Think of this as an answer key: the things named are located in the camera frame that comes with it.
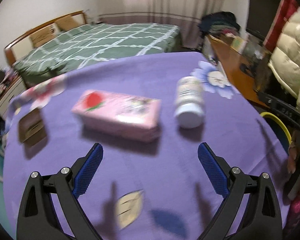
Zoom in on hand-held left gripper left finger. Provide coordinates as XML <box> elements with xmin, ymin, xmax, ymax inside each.
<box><xmin>16</xmin><ymin>142</ymin><xmax>104</xmax><ymax>240</ymax></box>

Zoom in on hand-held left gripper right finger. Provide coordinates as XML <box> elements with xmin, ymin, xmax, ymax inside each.
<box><xmin>197</xmin><ymin>142</ymin><xmax>283</xmax><ymax>240</ymax></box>

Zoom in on trash bin yellow rim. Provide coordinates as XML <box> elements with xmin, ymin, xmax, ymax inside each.
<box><xmin>261</xmin><ymin>112</ymin><xmax>290</xmax><ymax>153</ymax></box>

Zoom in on pink carton box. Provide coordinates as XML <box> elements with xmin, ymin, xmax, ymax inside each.
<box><xmin>71</xmin><ymin>89</ymin><xmax>162</xmax><ymax>143</ymax></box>

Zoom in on white plastic bottle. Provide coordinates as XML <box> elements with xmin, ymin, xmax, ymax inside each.
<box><xmin>174</xmin><ymin>76</ymin><xmax>206</xmax><ymax>128</ymax></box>

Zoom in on person's right hand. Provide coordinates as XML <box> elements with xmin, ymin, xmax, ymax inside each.
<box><xmin>287</xmin><ymin>141</ymin><xmax>300</xmax><ymax>174</ymax></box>

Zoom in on black chair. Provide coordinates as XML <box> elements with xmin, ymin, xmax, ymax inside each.
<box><xmin>259</xmin><ymin>91</ymin><xmax>300</xmax><ymax>130</ymax></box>

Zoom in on purple floral tablecloth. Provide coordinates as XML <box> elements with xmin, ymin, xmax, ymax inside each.
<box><xmin>2</xmin><ymin>52</ymin><xmax>290</xmax><ymax>240</ymax></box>

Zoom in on brown small box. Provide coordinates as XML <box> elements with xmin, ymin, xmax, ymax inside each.
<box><xmin>17</xmin><ymin>109</ymin><xmax>48</xmax><ymax>147</ymax></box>

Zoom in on white puffy jacket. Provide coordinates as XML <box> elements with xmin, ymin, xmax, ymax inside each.
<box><xmin>269</xmin><ymin>6</ymin><xmax>300</xmax><ymax>115</ymax></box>

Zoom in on wooden desk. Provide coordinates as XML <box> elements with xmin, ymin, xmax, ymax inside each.
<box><xmin>206</xmin><ymin>34</ymin><xmax>273</xmax><ymax>109</ymax></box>

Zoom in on white nightstand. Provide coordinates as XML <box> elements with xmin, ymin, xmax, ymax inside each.
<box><xmin>0</xmin><ymin>76</ymin><xmax>25</xmax><ymax>115</ymax></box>

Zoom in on red cloth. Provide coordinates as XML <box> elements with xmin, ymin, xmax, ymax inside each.
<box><xmin>264</xmin><ymin>0</ymin><xmax>300</xmax><ymax>47</ymax></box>

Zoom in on bed with green checkered cover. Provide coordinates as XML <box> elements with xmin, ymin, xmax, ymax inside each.
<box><xmin>12</xmin><ymin>23</ymin><xmax>182</xmax><ymax>88</ymax></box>

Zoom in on black monitor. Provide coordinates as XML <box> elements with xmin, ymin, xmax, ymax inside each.
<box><xmin>246</xmin><ymin>0</ymin><xmax>283</xmax><ymax>39</ymax></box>

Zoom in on brown pillow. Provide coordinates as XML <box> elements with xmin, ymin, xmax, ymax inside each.
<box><xmin>30</xmin><ymin>29</ymin><xmax>53</xmax><ymax>48</ymax></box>
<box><xmin>56</xmin><ymin>15</ymin><xmax>77</xmax><ymax>31</ymax></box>

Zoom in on wooden bed headboard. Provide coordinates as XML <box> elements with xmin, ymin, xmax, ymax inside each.
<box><xmin>4</xmin><ymin>10</ymin><xmax>87</xmax><ymax>67</ymax></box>

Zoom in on clothes pile on desk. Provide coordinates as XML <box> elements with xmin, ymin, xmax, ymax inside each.
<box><xmin>199</xmin><ymin>11</ymin><xmax>241</xmax><ymax>37</ymax></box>

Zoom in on pink striped curtain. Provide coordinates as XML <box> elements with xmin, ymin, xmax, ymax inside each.
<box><xmin>99</xmin><ymin>0</ymin><xmax>230</xmax><ymax>48</ymax></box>

